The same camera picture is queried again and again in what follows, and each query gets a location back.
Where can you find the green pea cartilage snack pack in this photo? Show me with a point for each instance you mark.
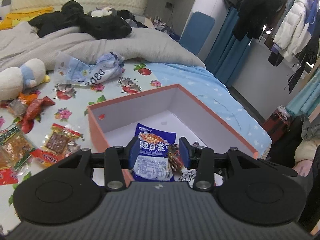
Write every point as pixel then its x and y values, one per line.
pixel 16 148

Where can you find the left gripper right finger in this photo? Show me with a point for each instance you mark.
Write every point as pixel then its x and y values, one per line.
pixel 200 158

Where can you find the yellow pillow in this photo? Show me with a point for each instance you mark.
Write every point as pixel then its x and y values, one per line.
pixel 14 18

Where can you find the black clothing pile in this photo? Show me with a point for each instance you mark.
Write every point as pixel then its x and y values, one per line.
pixel 110 27

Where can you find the black white plush toy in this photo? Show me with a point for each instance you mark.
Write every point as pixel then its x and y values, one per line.
pixel 101 12

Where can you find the light blue bed sheet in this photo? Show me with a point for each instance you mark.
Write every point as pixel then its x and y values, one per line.
pixel 214 94

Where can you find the orange clear snack pack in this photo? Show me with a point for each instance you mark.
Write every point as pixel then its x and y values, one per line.
pixel 18 106

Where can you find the red label snack pack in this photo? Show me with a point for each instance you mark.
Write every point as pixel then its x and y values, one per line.
pixel 8 176

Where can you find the white hanging jacket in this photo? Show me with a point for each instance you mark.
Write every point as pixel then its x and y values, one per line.
pixel 296 29

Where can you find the red sausage snack pack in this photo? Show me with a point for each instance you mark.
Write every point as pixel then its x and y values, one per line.
pixel 35 107

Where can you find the blue kimchi snack bag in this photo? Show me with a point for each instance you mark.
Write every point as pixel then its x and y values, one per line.
pixel 152 163

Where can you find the fruit pattern bed mat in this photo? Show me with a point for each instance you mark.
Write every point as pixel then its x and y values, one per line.
pixel 70 108

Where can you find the red dried tofu snack pack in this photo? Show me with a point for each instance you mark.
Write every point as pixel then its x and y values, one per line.
pixel 59 144

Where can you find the crumpled blue white plastic bag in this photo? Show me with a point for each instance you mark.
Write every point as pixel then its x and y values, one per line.
pixel 70 70

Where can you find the blue curtain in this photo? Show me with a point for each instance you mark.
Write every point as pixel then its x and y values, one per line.
pixel 227 55

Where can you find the shrimp flavor snack bag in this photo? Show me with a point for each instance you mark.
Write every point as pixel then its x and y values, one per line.
pixel 179 171

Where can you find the hanging dark clothes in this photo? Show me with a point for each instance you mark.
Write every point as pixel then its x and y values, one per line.
pixel 249 16

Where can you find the grey duvet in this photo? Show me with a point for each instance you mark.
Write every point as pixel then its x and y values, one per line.
pixel 21 43

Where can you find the pink box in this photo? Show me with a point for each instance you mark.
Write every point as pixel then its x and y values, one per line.
pixel 171 109

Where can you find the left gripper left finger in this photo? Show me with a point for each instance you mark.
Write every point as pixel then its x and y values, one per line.
pixel 117 159

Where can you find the white blue plush toy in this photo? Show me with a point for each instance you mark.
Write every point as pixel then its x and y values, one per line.
pixel 15 80

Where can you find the blue chair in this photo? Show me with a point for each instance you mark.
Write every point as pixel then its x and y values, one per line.
pixel 196 32

